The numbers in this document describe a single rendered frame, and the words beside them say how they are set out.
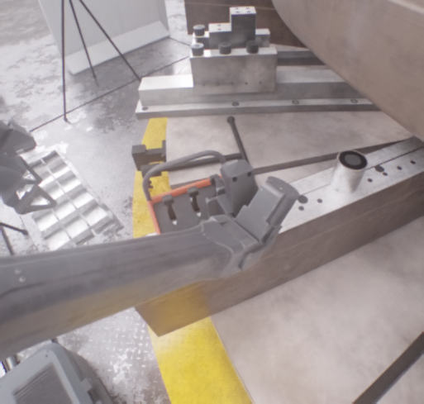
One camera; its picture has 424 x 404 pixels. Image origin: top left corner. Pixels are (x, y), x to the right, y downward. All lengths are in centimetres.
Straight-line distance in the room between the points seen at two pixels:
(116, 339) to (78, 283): 122
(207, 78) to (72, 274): 147
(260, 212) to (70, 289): 30
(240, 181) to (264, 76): 121
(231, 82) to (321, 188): 94
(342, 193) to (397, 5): 48
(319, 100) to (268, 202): 147
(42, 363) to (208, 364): 62
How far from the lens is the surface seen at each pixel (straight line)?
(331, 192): 87
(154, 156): 159
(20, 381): 127
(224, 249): 35
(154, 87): 180
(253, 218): 44
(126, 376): 138
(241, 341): 103
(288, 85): 180
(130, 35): 374
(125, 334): 142
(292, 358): 103
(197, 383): 132
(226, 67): 159
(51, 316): 22
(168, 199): 60
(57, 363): 121
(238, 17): 163
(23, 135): 63
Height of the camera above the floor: 131
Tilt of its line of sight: 49 degrees down
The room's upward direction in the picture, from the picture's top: 5 degrees counter-clockwise
